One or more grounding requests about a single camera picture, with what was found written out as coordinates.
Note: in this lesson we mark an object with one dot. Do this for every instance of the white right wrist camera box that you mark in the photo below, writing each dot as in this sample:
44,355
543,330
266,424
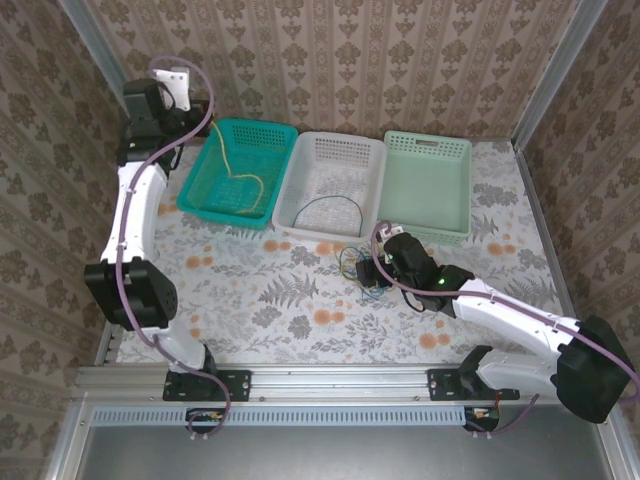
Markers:
395,231

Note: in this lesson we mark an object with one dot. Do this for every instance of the floral tablecloth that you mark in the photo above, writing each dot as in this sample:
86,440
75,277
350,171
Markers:
300,325

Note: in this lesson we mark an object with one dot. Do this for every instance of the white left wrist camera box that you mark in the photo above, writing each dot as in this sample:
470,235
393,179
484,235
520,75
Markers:
172,85

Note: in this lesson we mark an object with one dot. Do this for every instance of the grey metal front panel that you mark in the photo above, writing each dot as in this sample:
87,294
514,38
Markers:
325,455

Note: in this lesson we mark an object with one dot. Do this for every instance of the aluminium frame post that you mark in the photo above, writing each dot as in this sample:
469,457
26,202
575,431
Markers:
555,75
95,40

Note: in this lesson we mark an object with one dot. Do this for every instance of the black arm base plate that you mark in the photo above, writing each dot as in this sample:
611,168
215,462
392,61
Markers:
235,382
440,382

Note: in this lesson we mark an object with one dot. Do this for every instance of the teal plastic basket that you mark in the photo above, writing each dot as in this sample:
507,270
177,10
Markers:
240,150

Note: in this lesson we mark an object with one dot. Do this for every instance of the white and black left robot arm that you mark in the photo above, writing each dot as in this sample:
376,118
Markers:
132,215

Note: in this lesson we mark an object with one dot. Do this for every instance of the white plastic basket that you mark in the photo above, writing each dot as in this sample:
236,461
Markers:
330,175

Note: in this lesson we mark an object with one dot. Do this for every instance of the mint green plastic basket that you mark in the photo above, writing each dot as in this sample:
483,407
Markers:
425,180

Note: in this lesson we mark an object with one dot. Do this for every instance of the aluminium table edge rail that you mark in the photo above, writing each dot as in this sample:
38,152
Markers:
545,230
107,347

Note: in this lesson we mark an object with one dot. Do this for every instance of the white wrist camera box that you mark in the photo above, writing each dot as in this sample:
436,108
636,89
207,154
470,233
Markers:
395,231
172,85

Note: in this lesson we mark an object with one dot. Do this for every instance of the aluminium mounting rail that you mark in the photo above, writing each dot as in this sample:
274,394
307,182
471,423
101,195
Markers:
340,382

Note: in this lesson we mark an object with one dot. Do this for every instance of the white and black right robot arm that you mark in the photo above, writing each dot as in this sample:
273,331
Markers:
520,320

